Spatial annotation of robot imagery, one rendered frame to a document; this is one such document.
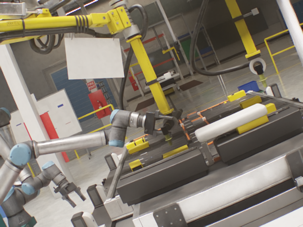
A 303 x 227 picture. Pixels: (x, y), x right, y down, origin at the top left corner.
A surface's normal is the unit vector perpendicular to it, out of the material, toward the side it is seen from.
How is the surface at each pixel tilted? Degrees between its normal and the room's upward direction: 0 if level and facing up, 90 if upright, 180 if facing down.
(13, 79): 90
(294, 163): 90
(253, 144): 90
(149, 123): 90
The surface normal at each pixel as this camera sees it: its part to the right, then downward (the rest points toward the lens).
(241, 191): -0.01, 0.11
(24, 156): 0.30, -0.11
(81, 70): 0.54, -0.14
